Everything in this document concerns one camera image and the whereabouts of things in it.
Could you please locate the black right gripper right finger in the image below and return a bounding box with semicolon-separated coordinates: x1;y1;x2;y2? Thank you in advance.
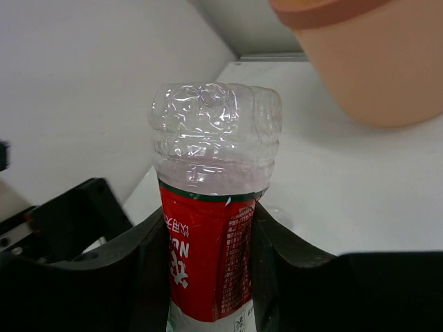
251;205;442;331

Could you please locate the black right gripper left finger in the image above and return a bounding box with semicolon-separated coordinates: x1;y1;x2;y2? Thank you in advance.
1;209;170;331

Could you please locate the red label clear bottle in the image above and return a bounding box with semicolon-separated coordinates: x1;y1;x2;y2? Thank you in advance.
148;82;282;331

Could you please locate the orange plastic bin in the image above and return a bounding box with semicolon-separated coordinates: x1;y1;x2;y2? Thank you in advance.
271;1;442;127

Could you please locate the aluminium frame rail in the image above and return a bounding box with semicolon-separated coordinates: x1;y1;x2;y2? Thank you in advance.
238;52;309;62

